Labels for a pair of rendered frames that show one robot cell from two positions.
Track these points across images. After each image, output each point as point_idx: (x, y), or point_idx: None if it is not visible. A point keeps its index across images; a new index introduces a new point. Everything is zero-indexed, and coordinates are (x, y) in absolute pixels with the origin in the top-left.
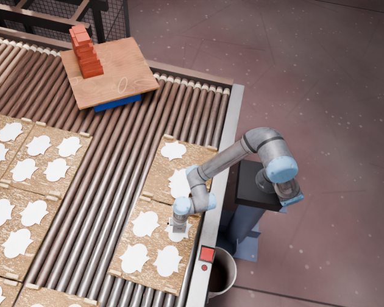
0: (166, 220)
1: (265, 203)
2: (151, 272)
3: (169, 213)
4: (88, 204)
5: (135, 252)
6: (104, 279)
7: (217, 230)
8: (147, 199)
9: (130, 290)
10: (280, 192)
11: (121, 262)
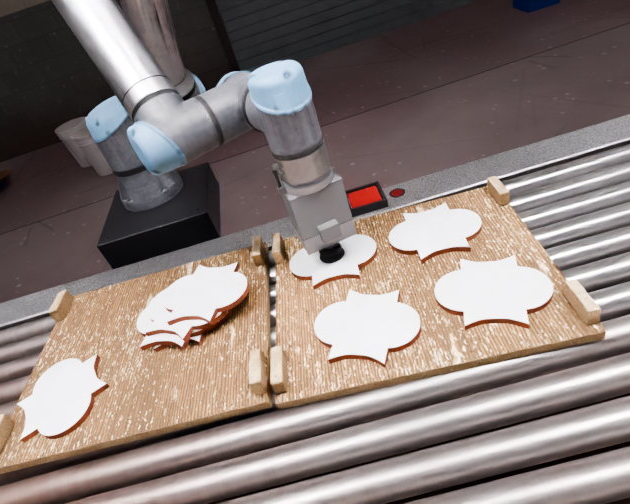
0: (323, 290)
1: (208, 179)
2: (491, 243)
3: (299, 294)
4: None
5: (472, 294)
6: (629, 343)
7: None
8: (278, 354)
9: (578, 266)
10: (182, 79)
11: (535, 314)
